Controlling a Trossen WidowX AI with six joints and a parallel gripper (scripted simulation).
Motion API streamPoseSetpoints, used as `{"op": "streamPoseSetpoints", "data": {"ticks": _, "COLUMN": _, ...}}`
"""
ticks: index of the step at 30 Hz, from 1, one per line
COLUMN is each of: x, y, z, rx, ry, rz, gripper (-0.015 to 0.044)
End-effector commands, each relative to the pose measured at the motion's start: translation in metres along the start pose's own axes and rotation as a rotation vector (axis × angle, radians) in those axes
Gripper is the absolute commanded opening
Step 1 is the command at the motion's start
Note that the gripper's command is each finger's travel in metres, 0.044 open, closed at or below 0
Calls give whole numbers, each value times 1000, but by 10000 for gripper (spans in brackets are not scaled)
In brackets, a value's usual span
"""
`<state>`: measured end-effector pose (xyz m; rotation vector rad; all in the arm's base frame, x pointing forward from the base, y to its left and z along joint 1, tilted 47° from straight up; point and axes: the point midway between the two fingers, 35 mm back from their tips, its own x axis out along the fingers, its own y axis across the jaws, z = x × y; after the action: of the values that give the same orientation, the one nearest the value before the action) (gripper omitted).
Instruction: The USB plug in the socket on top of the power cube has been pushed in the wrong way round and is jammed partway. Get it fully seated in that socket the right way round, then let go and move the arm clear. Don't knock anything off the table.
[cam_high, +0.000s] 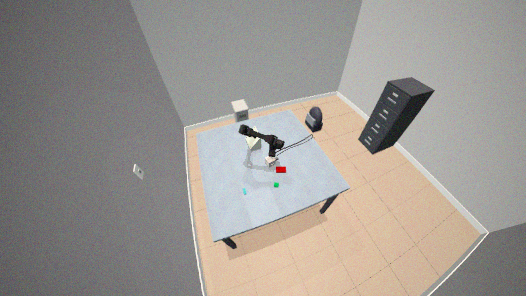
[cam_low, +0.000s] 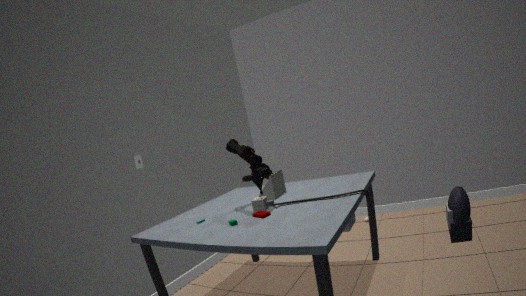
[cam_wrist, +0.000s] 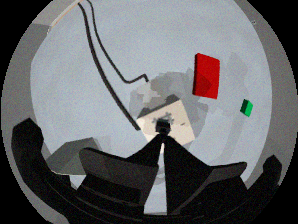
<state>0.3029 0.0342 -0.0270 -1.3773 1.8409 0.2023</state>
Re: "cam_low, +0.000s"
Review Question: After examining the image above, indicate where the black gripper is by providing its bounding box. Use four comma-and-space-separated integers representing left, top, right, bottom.
242, 165, 272, 190

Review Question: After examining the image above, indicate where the red rectangular block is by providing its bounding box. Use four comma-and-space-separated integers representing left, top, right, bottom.
252, 211, 271, 218

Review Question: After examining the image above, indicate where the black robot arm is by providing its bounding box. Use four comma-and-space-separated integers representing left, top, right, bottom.
226, 139, 273, 180

